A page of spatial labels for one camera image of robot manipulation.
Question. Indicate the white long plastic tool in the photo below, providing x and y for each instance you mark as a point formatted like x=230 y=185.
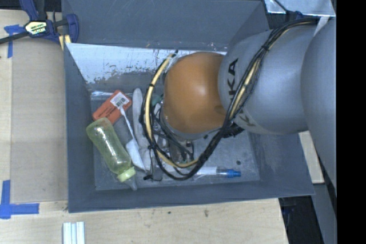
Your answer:
x=133 y=148

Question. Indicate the clear pen with blue cap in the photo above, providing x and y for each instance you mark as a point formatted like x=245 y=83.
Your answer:
x=220 y=172

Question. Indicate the white cloth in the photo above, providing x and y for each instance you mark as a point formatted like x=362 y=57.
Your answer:
x=137 y=100

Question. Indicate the yellow-green clear plastic bottle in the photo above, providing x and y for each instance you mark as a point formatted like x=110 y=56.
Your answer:
x=110 y=145

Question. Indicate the orange packet with barcode label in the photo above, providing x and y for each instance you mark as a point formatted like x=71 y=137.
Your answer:
x=107 y=111

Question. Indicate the grey metal bin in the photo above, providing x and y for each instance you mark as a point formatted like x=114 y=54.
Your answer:
x=160 y=17

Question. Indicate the pale wood board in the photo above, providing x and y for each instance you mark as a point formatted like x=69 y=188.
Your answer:
x=37 y=123

